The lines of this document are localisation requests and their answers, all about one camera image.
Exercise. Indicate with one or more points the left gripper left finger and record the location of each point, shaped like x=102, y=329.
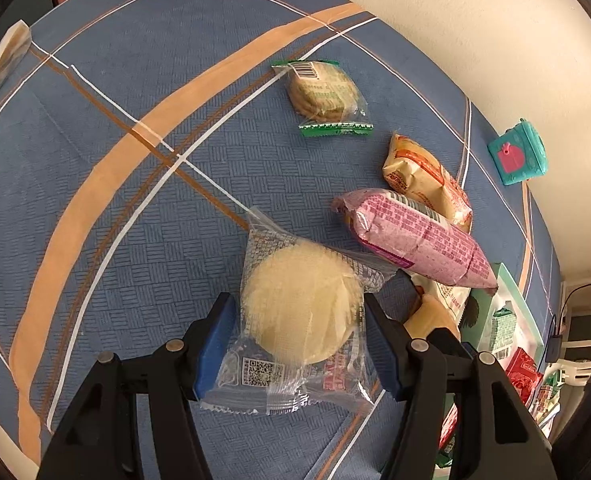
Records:
x=98, y=436

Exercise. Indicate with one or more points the small red snack packet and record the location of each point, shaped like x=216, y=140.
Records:
x=523, y=374

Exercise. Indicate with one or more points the green white small packet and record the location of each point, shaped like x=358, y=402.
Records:
x=503, y=329

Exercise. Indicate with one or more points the round white cake packet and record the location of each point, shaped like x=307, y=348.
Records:
x=302, y=326

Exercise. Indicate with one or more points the pink snack bag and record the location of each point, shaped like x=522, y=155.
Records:
x=415, y=238

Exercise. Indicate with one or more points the yellow orange snack bag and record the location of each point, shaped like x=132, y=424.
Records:
x=413, y=171

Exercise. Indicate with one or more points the green edged cookie packet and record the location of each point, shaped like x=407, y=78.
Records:
x=326, y=97

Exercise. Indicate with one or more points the black power adapter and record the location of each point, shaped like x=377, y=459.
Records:
x=553, y=348

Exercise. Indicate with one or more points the white tray with green rim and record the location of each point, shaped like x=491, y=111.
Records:
x=475, y=326

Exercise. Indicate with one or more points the white shelf unit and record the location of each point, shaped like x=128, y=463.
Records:
x=575, y=327

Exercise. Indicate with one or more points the blue plaid tablecloth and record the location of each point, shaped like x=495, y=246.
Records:
x=134, y=136

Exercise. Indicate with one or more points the teal toy box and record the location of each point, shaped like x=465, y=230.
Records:
x=519, y=154

